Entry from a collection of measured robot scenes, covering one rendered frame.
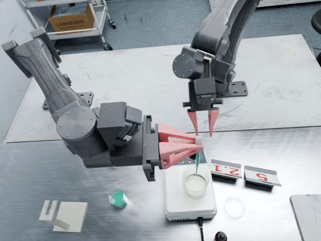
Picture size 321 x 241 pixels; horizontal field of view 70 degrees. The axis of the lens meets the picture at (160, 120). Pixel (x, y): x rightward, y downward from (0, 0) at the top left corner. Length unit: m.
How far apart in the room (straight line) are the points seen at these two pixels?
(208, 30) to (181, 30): 2.21
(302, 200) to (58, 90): 0.66
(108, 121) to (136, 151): 0.07
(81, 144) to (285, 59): 0.91
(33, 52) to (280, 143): 0.72
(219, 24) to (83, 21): 2.18
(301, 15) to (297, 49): 2.07
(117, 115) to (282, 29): 2.70
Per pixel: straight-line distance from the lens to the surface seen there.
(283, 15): 3.16
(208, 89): 0.52
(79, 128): 0.34
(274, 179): 0.74
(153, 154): 0.36
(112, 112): 0.33
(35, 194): 0.84
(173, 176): 0.63
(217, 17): 0.63
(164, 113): 0.84
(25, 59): 0.55
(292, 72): 1.04
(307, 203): 0.75
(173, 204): 0.60
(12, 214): 0.86
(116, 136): 0.33
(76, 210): 0.75
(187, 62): 0.54
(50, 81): 0.50
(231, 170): 0.72
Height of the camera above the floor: 1.57
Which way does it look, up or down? 55 degrees down
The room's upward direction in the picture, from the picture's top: 10 degrees counter-clockwise
